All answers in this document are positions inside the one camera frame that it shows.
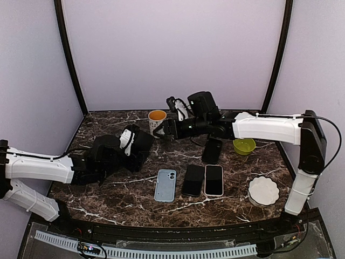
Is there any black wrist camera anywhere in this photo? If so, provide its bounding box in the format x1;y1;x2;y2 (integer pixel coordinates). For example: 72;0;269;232
120;125;155;156
166;96;192;121

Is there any white scalloped dish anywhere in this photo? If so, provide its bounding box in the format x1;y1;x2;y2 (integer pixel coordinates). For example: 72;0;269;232
247;176;280;208

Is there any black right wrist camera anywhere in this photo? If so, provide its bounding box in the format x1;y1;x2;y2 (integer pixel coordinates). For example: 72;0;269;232
166;96;192;121

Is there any lime green bowl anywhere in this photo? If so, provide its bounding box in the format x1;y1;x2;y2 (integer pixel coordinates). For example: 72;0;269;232
233;139;256;155

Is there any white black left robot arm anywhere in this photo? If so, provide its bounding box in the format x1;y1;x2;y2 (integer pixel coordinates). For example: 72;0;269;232
1;131;154;235

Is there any black left corner post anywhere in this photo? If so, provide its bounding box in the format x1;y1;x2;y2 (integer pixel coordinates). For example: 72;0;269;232
54;0;88;117

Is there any purple-edged black smartphone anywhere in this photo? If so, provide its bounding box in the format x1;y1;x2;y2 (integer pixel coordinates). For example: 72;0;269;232
181;165;205;197

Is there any black corner post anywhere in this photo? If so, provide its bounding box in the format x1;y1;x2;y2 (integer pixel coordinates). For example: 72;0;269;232
260;0;294;113
54;0;88;117

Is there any white slotted cable duct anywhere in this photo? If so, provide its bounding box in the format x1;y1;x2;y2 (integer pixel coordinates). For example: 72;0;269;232
34;230;258;258

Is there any light blue phone case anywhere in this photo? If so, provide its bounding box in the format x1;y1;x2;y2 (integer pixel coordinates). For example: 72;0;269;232
154;169;177;203

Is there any pink phone case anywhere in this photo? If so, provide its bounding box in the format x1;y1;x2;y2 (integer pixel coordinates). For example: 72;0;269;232
204;164;225;197

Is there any black front table rail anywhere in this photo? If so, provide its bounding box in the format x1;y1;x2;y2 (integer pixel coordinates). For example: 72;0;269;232
29;209;321;243

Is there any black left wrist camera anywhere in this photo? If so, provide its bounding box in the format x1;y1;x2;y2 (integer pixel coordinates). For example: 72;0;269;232
120;125;155;156

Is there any black phone case under stack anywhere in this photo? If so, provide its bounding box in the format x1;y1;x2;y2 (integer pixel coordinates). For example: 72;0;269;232
202;138;223;165

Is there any black right corner post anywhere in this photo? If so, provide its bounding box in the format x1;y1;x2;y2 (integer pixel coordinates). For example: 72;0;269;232
260;0;294;113

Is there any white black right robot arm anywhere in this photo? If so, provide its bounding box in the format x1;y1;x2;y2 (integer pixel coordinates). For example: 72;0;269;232
153;91;327;234

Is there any white floral mug yellow inside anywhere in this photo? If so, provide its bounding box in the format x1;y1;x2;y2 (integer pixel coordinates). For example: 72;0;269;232
148;110;167;138

